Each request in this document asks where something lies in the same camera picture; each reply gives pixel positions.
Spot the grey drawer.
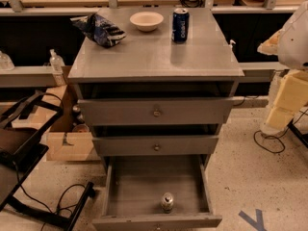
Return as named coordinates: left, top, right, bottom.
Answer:
left=79, top=98, right=233, bottom=126
left=93, top=135, right=218, bottom=156
left=92, top=155, right=221, bottom=231

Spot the silver 7up can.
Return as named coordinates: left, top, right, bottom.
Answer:
left=161, top=192, right=174, bottom=213

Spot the grey top drawer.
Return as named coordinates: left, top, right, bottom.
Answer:
left=79, top=98, right=233, bottom=126

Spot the grey middle drawer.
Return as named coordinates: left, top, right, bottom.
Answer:
left=93, top=135, right=218, bottom=156

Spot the clear sanitizer bottle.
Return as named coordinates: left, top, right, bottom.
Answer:
left=49, top=49, right=64, bottom=72

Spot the cardboard box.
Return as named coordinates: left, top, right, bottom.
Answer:
left=32, top=65, right=101, bottom=162

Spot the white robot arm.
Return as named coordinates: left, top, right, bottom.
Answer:
left=257, top=1, right=308, bottom=135

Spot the black floor cable right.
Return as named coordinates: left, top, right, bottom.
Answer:
left=253, top=108, right=308, bottom=155

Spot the blue chip bag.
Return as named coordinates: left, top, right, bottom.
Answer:
left=71, top=13, right=126, bottom=48

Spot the grey bottom drawer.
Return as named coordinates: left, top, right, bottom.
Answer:
left=92, top=155, right=221, bottom=231

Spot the small white pump bottle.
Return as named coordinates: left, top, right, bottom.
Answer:
left=229, top=39, right=236, bottom=51

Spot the clear plastic bottle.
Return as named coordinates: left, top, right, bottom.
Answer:
left=0, top=51, right=14, bottom=70

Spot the blue tape mark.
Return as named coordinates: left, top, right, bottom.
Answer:
left=239, top=209, right=267, bottom=231

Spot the blue pepsi can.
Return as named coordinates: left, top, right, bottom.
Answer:
left=171, top=8, right=190, bottom=43

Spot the black floor cable left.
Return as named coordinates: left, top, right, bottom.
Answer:
left=13, top=164, right=90, bottom=231

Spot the black floor cable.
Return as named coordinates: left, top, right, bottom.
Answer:
left=13, top=164, right=90, bottom=231
left=253, top=108, right=308, bottom=155

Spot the black cart frame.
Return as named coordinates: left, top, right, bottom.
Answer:
left=0, top=90, right=95, bottom=231

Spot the grey drawer cabinet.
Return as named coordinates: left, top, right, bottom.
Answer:
left=67, top=6, right=245, bottom=171

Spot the black stand base right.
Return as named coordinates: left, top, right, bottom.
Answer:
left=288, top=122, right=308, bottom=148

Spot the white bowl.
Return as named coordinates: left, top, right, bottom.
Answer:
left=130, top=12, right=164, bottom=32

